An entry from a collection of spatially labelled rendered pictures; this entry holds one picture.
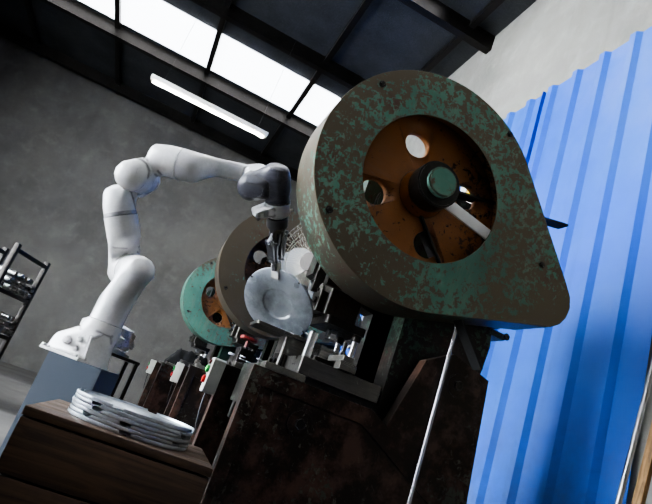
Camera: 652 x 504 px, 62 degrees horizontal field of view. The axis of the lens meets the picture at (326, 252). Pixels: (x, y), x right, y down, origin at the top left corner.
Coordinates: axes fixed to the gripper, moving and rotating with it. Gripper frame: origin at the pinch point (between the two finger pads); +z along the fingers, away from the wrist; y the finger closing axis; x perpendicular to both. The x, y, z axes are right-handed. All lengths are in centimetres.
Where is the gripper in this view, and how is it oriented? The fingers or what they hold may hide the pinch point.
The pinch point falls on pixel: (276, 269)
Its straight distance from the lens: 199.2
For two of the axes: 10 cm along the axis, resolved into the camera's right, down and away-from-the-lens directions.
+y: 4.2, -3.4, 8.4
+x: -9.0, -2.1, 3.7
